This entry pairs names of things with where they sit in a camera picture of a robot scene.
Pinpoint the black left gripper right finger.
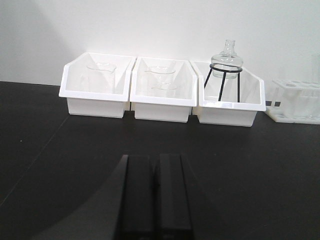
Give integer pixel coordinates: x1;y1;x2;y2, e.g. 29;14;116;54
155;153;193;240

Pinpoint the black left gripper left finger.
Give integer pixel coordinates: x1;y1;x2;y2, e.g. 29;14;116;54
115;155;154;240

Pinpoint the white middle storage bin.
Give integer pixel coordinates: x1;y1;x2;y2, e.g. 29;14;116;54
129;56;198;123

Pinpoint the white storage bin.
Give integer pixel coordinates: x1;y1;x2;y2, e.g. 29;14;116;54
190;60;266;127
129;56;198;123
59;52;137;118

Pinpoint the white right storage bin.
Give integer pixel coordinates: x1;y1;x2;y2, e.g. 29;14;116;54
190;60;266;127

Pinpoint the white left storage bin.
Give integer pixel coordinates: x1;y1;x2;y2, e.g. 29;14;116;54
59;52;137;118

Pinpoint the glass beaker in middle bin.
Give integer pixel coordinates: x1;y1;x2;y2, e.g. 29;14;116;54
145;66;177;98

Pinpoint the glass beaker in bin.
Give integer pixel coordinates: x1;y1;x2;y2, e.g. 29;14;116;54
145;66;177;98
86;62;117;94

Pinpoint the glass beaker in left bin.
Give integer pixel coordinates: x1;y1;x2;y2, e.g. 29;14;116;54
86;62;117;94

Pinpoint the white test tube rack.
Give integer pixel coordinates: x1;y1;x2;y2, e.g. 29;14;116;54
265;79;320;125

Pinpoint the round glass flask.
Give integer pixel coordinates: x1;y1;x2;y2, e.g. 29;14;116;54
211;39;244;71

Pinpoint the black wire tripod stand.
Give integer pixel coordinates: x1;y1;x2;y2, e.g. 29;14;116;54
203;63;243;103

